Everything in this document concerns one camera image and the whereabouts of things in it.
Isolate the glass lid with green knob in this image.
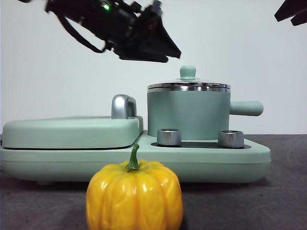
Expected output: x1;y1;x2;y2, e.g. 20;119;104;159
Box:
147;66;232;92

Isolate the yellow pumpkin with green stem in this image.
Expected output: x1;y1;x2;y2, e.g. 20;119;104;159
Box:
85;143;184;230

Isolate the silver control knob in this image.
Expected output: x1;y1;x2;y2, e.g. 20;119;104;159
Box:
157;128;182;147
217;130;245;148

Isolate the mint green griddle cover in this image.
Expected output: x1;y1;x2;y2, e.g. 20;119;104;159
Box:
1;115;145;150

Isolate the mint green cooker base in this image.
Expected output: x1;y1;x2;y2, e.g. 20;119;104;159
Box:
0;130;272;186

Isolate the silver griddle cover handle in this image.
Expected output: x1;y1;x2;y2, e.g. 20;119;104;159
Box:
111;94;138;120

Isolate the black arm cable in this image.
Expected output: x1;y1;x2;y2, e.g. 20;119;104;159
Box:
47;4;107;54

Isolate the mint green pot with handle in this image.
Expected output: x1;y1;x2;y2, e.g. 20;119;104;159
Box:
146;82;264;141

